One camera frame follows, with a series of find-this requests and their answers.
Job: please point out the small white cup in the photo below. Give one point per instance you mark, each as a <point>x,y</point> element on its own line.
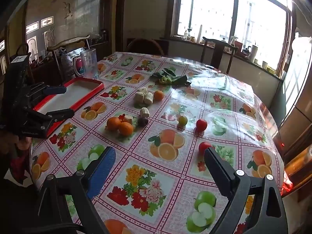
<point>264,64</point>

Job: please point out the leafy green vegetable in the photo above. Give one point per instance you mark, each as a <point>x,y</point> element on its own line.
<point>170,78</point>

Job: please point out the dark wooden chair left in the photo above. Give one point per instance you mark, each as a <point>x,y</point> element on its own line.
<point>68,41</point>

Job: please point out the orange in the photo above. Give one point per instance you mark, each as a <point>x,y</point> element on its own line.
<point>158,95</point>
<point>113,123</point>
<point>126,128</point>

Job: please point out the small green and red fruit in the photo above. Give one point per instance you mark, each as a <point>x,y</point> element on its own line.
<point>182,120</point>

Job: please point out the red box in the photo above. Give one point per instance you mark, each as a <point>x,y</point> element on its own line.
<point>238,46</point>

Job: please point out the pink mug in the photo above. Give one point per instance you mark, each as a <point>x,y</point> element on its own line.
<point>78,67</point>

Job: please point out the framed wall picture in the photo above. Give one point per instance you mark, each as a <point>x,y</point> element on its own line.
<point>47,21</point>
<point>32,27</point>

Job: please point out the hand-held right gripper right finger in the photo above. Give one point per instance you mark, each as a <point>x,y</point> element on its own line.
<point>219,173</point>

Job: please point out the large window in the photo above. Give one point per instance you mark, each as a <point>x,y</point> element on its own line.
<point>214,7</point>

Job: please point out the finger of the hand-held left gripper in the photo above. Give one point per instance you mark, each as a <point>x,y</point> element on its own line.
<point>61,115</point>
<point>54,90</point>

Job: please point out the white thermos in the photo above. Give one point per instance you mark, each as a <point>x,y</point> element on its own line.
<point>253,51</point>

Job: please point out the small bottle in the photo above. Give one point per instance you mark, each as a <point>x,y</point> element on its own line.
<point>186,34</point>

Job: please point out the white cone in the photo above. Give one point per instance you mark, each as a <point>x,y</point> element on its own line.
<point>199,34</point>

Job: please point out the puffed rice cake block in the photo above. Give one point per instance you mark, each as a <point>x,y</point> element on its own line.
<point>144,112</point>
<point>139,96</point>
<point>147,101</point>
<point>143,90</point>
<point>150,95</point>

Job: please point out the dark wooden chair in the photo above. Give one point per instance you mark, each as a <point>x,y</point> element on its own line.
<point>68,41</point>
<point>215,53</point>

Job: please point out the wooden sideboard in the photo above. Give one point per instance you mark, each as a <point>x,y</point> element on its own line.
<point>46,68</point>

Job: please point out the white spray bottle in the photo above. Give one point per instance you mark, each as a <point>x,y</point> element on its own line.
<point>233,42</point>

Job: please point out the dark plum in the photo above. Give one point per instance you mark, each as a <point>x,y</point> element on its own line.
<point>142,122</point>

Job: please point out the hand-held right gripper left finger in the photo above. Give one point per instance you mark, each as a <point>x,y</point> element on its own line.
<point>102,173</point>

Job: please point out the round-backed wooden chair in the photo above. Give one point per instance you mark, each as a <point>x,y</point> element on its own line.
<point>146,44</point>

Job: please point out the pale peach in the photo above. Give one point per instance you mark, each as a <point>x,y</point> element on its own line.
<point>127,118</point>

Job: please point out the person's left hand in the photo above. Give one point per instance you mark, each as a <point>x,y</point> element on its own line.
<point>23,143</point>

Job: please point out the dark kettle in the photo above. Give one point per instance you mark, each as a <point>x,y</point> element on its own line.
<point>245,53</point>

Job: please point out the red rimmed white tray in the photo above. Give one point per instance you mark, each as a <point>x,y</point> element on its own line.
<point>80,87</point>

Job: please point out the small red round fruit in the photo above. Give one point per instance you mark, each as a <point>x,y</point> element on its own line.
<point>203,147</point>
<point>201,125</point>

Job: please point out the fruit and flower printed tablecloth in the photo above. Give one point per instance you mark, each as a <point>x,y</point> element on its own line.
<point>136,148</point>

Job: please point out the bird wall decoration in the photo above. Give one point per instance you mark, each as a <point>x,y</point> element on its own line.
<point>68,9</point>

